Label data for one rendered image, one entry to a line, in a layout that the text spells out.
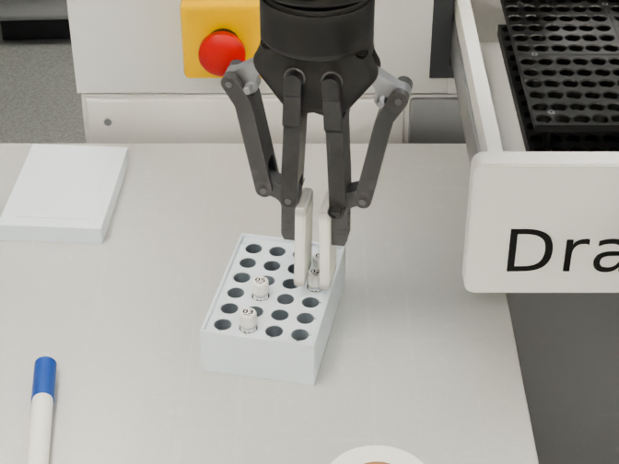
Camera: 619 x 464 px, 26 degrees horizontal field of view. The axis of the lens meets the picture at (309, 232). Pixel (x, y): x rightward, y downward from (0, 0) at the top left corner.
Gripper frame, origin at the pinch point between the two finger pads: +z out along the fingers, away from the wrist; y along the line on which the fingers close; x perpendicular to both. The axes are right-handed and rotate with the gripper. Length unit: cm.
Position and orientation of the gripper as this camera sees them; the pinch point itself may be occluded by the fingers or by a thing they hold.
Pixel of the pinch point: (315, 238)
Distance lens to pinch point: 98.2
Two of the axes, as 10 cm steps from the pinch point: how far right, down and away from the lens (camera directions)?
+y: 9.8, 1.2, -1.6
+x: 2.0, -5.7, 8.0
